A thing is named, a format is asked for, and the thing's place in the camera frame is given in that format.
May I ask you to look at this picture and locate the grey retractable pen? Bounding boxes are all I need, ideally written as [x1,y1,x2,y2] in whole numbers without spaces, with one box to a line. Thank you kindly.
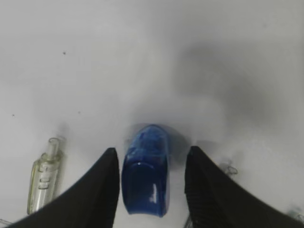
[219,159,238,177]

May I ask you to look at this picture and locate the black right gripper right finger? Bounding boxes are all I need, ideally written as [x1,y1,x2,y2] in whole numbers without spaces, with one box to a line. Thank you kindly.
[185,146,304,228]

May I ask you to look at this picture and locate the beige retractable pen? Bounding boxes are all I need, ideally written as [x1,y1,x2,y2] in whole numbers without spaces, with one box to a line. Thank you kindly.
[27,138,63,215]

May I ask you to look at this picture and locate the light blue retractable pen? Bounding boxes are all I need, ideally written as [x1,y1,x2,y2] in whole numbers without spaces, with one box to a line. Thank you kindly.
[286,207,304,223]

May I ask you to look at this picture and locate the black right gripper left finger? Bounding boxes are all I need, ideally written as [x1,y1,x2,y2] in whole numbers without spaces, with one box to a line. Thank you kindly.
[10,148,120,228]

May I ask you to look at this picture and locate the clear plastic ruler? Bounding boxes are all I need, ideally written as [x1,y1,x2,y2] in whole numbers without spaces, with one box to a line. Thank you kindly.
[0,218,11,228]

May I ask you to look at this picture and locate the blue pencil sharpener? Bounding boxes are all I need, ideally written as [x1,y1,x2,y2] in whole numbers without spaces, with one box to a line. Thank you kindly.
[121,125,170,218]

